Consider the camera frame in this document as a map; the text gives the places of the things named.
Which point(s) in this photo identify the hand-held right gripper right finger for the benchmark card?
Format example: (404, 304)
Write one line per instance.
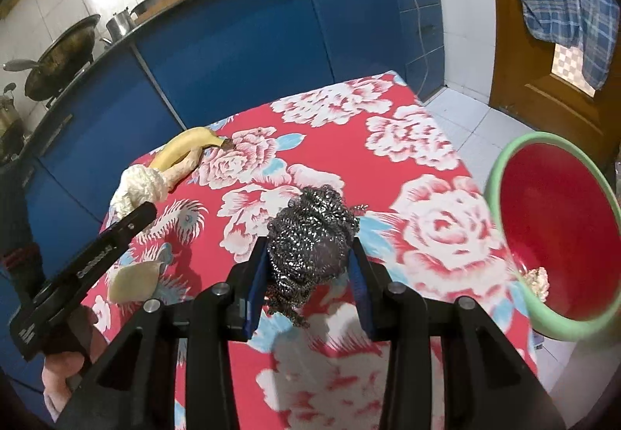
(361, 299)

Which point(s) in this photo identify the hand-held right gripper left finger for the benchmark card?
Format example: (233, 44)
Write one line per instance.
(256, 294)

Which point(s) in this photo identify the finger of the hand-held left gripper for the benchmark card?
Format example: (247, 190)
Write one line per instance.
(133, 224)

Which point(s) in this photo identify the steel wool scrubber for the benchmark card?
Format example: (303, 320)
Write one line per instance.
(310, 236)

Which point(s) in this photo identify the red basin with green rim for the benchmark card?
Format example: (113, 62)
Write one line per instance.
(558, 216)

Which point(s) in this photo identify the person's left hand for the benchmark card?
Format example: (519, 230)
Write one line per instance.
(60, 369)

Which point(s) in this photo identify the cream peel piece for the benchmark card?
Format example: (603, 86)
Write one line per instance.
(131, 284)

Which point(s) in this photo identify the beige banana peel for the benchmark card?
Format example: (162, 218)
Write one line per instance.
(182, 170)

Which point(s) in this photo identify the yellow banana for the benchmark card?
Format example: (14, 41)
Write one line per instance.
(187, 141)

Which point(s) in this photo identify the red floral tablecloth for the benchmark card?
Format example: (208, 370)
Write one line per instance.
(412, 197)

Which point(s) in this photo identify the steel stockpot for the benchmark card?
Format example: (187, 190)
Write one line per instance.
(7, 119)

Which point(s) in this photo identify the dark wok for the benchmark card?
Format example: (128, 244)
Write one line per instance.
(58, 56)

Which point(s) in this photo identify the small steel pot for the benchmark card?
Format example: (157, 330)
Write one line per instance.
(119, 25)

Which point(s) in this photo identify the blue kitchen cabinet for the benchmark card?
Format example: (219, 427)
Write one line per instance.
(233, 46)

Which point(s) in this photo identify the wooden door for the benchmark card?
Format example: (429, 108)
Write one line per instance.
(519, 71)

